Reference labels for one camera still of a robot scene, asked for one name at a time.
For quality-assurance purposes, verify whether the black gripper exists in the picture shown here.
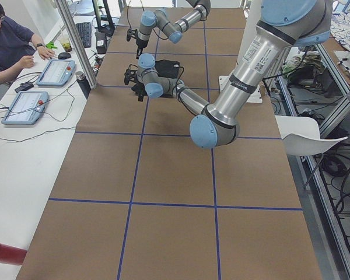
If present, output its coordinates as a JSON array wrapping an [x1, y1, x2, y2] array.
[[132, 82, 148, 102], [136, 38, 148, 59]]

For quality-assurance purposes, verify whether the black printed t-shirt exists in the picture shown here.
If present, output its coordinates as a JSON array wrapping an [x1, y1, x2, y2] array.
[[131, 59, 181, 99]]

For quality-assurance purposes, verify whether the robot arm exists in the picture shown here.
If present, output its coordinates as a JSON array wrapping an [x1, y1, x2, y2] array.
[[131, 0, 211, 59], [134, 1, 333, 149]]

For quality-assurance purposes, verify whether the black monitor stand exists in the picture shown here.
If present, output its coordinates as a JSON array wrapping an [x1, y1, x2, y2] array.
[[92, 0, 115, 37]]

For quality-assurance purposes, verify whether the black keyboard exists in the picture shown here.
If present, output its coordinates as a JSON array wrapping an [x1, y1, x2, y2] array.
[[75, 22, 92, 48]]

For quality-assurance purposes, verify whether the black water bottle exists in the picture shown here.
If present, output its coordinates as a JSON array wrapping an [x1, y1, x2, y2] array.
[[75, 71, 91, 99]]

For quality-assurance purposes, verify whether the plastic drink cup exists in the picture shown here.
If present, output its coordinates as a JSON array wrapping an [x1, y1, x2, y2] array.
[[57, 28, 72, 53]]

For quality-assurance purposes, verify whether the black computer mouse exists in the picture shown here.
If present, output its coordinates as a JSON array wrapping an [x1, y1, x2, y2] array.
[[58, 52, 71, 60]]

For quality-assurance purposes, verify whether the upper blue teach pendant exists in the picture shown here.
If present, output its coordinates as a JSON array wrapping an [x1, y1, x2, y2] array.
[[36, 59, 76, 87]]

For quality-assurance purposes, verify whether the blue teach pendant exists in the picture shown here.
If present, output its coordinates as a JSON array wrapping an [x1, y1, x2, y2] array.
[[1, 91, 49, 125], [36, 59, 76, 87]]

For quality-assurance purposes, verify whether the green plastic toy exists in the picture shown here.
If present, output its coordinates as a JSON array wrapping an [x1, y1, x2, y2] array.
[[45, 41, 58, 50]]

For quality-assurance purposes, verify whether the brown table mat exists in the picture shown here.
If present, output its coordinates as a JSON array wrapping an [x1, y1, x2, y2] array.
[[17, 8, 322, 279]]

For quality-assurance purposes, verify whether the lower blue teach pendant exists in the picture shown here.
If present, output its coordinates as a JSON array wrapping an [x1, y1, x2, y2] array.
[[1, 91, 49, 125]]

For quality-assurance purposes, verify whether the black power adapter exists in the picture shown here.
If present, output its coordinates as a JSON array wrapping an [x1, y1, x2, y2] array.
[[15, 82, 34, 93]]

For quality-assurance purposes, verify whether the seated person dark shirt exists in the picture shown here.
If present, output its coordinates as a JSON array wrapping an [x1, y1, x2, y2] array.
[[0, 4, 55, 84]]

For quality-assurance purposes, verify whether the white curved cover plate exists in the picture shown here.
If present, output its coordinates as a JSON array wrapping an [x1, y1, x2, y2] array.
[[275, 115, 348, 156]]

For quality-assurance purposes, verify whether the red cylinder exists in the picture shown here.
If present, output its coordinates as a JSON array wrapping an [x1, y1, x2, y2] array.
[[0, 243, 27, 265]]

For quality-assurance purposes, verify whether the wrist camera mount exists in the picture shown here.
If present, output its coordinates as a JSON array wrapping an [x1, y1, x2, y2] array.
[[126, 28, 138, 41], [124, 64, 138, 85]]

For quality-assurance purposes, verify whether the aluminium frame post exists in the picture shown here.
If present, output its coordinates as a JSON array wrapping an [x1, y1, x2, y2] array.
[[55, 0, 97, 89]]

